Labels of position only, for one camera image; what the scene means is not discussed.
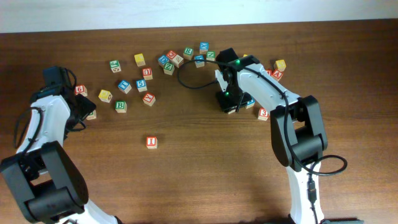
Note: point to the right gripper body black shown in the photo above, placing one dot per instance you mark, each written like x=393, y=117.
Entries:
x=233, y=98

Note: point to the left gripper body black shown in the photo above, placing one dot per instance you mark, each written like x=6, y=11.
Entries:
x=82, y=111

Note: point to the red I block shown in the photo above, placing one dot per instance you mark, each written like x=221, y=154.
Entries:
x=151, y=142

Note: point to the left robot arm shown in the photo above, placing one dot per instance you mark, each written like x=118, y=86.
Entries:
x=45, y=183

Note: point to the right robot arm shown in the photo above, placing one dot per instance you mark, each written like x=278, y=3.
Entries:
x=298, y=134

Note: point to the blue T block right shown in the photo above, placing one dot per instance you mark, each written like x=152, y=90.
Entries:
x=250, y=104

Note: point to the blue t block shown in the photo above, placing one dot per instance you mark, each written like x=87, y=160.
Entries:
x=250, y=104
x=124, y=86

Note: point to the red 6 block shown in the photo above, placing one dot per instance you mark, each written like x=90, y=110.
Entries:
x=81, y=90

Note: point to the red 3 block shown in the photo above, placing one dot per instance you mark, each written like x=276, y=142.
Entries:
x=263, y=114

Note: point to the green N block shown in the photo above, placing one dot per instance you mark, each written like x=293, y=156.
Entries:
x=210, y=55

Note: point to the blue H block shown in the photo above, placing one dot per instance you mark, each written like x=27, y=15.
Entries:
x=199, y=61

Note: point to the green B block left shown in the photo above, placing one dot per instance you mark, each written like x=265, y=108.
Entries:
x=92, y=115

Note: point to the green b block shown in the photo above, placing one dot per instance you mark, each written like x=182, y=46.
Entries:
x=121, y=106
x=92, y=115

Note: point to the red A block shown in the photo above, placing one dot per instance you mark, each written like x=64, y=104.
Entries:
x=277, y=75

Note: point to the blue X block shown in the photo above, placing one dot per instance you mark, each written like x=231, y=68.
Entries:
x=204, y=47

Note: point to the green J block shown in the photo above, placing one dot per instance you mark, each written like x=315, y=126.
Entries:
x=115, y=66

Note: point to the yellow block far right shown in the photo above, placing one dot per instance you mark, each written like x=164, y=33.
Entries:
x=280, y=65

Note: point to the green R block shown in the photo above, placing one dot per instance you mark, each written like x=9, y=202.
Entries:
x=188, y=53

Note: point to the plain face red-edged block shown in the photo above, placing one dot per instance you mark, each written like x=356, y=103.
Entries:
x=177, y=61

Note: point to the blue T block left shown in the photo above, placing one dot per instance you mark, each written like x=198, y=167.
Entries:
x=124, y=86

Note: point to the green Z block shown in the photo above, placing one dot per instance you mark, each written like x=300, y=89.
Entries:
x=169, y=68

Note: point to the red Q block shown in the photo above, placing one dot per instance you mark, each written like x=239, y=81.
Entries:
x=171, y=55

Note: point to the blue D block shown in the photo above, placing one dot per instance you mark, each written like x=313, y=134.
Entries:
x=162, y=60

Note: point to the red Y block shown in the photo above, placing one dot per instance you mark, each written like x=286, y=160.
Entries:
x=149, y=99

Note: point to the blue 5 block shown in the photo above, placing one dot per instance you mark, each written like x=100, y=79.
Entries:
x=141, y=85

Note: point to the yellow block top left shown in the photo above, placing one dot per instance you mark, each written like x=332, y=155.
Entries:
x=139, y=59

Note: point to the red U block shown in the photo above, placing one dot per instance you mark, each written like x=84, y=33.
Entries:
x=147, y=73

